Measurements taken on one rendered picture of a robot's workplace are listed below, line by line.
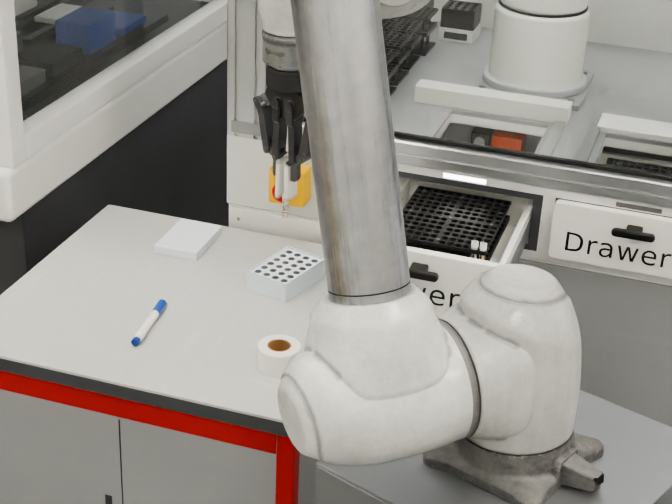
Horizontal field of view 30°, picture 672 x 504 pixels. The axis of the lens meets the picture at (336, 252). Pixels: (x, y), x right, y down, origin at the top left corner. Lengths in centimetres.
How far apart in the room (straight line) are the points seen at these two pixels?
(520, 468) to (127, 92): 146
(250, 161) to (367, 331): 103
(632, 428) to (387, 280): 49
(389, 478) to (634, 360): 85
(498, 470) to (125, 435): 69
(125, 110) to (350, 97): 140
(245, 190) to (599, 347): 74
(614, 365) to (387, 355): 103
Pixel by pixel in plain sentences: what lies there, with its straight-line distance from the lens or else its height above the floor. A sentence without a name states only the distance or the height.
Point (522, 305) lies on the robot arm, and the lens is 154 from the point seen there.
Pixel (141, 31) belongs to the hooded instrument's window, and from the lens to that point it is 285.
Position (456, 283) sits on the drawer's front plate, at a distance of 205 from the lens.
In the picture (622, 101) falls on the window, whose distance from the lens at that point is 223.
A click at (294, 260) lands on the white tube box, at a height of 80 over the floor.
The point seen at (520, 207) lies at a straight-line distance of 236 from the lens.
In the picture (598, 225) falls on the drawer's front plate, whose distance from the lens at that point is 228.
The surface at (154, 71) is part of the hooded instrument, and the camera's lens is 290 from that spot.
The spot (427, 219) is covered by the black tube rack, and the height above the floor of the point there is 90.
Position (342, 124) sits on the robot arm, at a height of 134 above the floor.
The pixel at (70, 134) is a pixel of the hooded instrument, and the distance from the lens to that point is 257.
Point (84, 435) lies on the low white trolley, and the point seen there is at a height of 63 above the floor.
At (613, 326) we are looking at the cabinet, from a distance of 239.
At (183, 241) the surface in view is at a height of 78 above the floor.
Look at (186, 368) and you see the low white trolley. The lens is 204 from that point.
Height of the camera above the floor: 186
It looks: 27 degrees down
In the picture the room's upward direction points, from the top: 3 degrees clockwise
